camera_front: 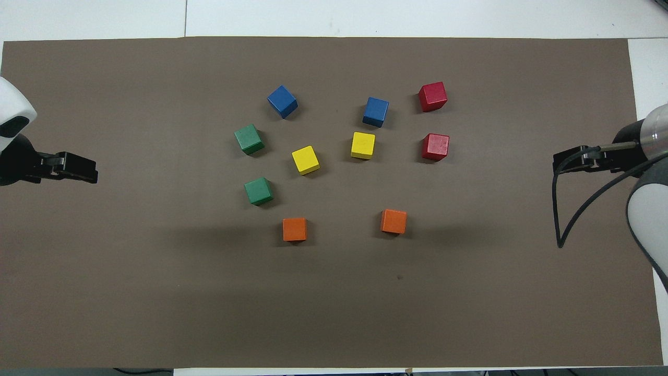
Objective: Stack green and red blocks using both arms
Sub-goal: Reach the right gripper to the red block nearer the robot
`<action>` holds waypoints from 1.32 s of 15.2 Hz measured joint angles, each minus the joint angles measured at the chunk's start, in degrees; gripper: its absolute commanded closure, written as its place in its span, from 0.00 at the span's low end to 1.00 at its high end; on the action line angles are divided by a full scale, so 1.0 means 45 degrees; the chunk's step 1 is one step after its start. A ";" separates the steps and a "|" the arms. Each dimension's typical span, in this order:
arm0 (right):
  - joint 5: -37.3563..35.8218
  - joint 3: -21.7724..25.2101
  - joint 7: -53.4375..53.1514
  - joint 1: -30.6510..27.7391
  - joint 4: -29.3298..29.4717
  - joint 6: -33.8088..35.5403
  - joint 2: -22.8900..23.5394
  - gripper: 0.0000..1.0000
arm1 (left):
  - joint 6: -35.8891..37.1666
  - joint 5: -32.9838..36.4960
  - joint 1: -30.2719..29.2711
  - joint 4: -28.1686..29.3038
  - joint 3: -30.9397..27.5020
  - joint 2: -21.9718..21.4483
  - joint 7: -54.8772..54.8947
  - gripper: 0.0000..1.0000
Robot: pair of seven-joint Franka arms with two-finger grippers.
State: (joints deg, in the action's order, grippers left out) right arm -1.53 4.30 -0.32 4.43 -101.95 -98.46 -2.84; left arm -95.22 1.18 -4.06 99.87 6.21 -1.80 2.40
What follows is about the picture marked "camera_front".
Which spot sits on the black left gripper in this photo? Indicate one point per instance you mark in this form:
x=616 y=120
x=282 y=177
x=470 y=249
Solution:
x=18 y=162

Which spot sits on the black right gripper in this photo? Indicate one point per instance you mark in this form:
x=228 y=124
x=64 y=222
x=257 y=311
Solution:
x=626 y=151

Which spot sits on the red wooden cube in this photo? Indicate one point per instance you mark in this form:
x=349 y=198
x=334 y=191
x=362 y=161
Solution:
x=432 y=96
x=435 y=147

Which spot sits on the green wooden cube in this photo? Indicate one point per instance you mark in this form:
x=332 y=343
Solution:
x=249 y=139
x=259 y=191

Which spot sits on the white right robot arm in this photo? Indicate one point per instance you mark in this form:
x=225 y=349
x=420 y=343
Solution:
x=647 y=219

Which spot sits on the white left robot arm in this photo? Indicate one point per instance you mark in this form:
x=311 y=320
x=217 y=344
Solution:
x=13 y=104

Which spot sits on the brown table mat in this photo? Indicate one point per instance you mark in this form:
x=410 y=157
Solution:
x=156 y=287

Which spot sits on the orange wooden cube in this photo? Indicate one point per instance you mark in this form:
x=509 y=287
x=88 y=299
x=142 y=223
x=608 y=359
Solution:
x=295 y=229
x=393 y=221

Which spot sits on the blue wooden cube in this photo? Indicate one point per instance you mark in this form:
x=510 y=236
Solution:
x=376 y=112
x=282 y=101

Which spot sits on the yellow wooden cube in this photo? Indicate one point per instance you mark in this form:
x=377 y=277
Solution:
x=362 y=145
x=305 y=160

